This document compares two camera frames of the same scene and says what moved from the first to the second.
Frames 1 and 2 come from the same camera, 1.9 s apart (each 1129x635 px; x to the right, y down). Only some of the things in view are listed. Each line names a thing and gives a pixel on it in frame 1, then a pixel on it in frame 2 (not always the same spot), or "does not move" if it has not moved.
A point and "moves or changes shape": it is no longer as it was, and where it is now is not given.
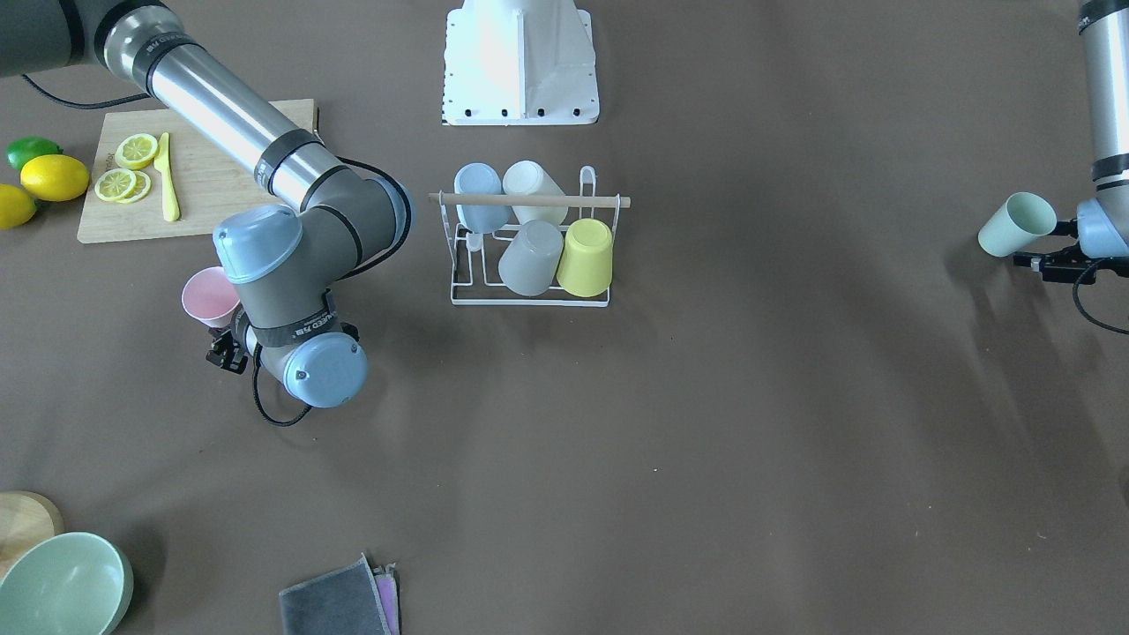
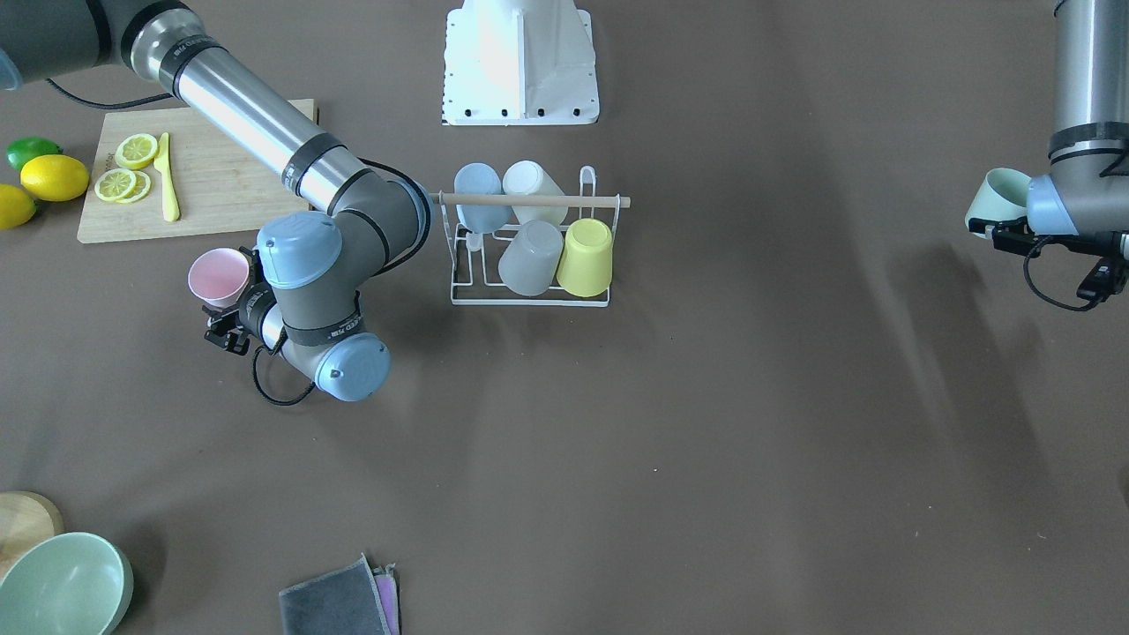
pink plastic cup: [209, 296] moves or changes shape
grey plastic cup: [531, 260] does not move
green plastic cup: [1021, 220] moves or changes shape
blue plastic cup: [480, 178] does not move
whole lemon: [54, 177] does not move
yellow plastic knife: [162, 162] does not move
